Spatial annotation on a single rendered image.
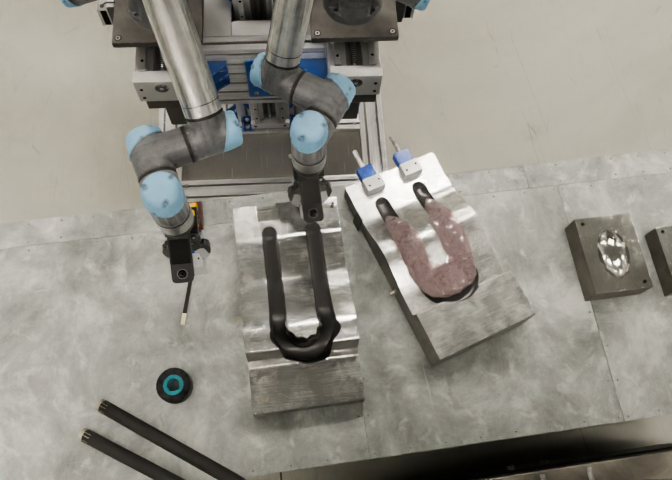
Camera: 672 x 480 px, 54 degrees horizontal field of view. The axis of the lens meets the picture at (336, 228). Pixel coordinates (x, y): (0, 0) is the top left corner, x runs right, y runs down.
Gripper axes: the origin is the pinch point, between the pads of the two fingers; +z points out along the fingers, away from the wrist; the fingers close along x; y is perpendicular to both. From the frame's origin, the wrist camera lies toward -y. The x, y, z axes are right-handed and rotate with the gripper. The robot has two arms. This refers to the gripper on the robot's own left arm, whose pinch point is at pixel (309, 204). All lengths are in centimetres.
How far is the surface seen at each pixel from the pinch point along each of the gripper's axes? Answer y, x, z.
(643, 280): -29, -80, 4
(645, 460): -70, -72, 12
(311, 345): -34.3, 3.9, 3.3
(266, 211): 1.3, 10.9, 4.4
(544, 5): 124, -124, 90
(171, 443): -52, 37, 3
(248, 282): -17.4, 17.0, 2.4
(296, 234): -6.8, 4.1, 1.8
